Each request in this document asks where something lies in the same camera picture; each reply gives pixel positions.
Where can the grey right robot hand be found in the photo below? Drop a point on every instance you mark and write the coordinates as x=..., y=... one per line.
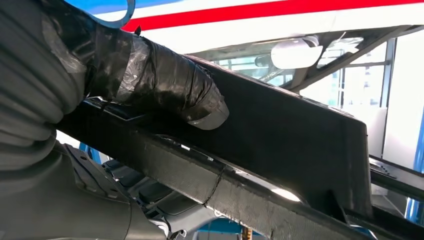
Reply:
x=165, y=79

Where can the white rounded fixture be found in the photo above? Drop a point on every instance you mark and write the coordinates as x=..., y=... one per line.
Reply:
x=294, y=53

